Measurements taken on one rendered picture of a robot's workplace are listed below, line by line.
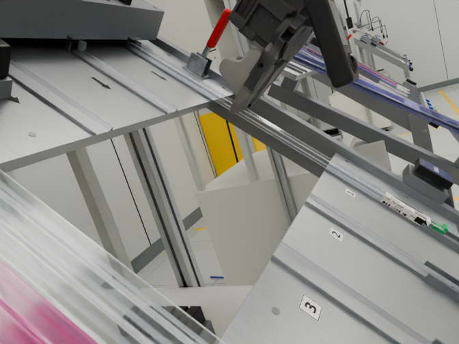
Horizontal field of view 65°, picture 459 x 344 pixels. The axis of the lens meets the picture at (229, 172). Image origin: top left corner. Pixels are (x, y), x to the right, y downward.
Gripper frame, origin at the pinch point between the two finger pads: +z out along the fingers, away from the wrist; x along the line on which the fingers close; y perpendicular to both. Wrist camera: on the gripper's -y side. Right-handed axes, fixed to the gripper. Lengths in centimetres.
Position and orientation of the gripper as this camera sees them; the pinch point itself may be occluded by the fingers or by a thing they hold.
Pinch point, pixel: (243, 108)
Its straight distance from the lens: 50.2
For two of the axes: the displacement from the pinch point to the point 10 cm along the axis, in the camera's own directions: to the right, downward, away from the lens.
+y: -7.4, -6.6, 1.2
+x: -4.1, 3.1, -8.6
